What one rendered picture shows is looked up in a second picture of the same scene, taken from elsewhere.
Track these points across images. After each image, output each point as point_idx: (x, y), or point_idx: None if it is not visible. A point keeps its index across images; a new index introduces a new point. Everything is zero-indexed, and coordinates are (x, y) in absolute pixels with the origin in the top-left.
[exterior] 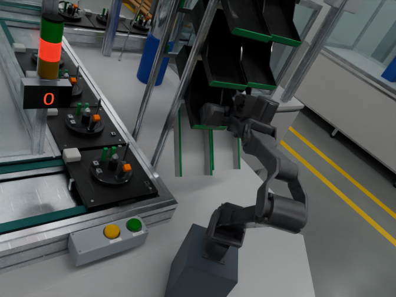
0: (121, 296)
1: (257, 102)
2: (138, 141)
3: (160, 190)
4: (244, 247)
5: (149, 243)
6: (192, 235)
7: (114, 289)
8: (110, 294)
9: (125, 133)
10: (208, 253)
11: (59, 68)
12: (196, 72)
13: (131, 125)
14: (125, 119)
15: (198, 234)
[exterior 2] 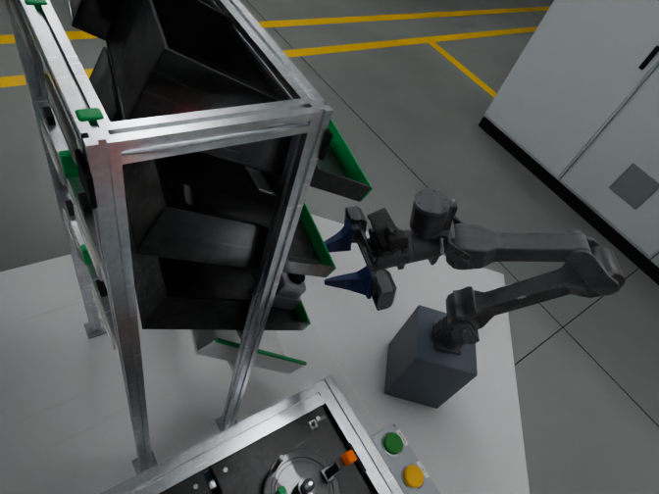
0: (441, 460)
1: (437, 220)
2: (111, 448)
3: (312, 401)
4: (337, 293)
5: (363, 422)
6: (435, 362)
7: (436, 469)
8: (442, 473)
9: (156, 476)
10: (458, 346)
11: None
12: (168, 282)
13: (38, 470)
14: (9, 489)
15: (430, 353)
